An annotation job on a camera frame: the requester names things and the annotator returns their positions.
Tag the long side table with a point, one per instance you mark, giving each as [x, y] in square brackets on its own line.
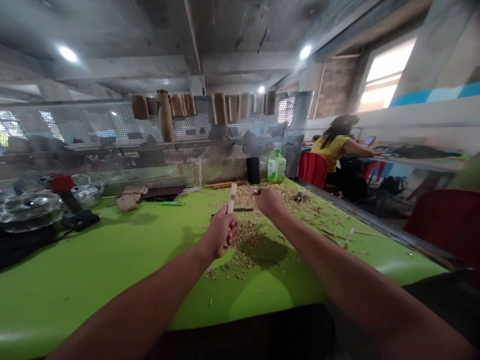
[416, 159]

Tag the person's right fingers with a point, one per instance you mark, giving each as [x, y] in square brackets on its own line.
[259, 193]

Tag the small dark metal tool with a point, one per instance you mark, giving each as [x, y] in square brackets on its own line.
[299, 196]

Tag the row of hanging brown strips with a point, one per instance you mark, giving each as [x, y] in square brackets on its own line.
[187, 107]

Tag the pile of wood shavings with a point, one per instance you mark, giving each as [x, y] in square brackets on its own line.
[262, 228]

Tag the thin forked wooden piece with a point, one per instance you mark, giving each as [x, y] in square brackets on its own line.
[362, 234]

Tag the long wooden stick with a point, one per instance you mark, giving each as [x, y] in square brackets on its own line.
[225, 184]

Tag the black cylindrical speaker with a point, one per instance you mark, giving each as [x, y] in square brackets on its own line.
[253, 170]

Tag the beige work gloves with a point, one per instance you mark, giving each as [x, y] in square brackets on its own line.
[129, 198]

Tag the twisted wooden sticks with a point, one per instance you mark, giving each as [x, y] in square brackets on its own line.
[197, 174]

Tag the red plastic chair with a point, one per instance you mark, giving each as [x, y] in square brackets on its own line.
[313, 168]
[446, 221]

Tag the red and black power tool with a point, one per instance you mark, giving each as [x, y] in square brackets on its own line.
[73, 206]

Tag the glass teapot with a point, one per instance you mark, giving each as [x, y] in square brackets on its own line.
[88, 193]

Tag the green lighter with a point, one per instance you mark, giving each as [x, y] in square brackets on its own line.
[171, 203]

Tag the window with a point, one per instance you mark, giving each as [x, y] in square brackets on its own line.
[386, 75]

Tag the green drink bottle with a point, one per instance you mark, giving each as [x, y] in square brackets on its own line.
[276, 168]

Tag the person's left fingers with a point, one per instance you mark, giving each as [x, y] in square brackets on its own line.
[229, 235]

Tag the black backpack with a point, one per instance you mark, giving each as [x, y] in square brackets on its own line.
[393, 185]

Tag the pale wooden stick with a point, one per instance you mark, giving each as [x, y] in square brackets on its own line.
[232, 198]

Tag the black bag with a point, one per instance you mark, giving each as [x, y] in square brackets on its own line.
[22, 245]

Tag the glass dish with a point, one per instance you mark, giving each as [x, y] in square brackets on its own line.
[26, 210]

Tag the person's body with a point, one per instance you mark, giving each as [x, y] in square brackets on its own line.
[255, 333]

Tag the perforated metal screen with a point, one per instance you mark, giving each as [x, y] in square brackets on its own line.
[93, 150]

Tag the person's right hand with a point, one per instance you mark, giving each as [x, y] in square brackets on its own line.
[270, 204]

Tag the person's left hand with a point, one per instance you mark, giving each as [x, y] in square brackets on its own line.
[221, 232]

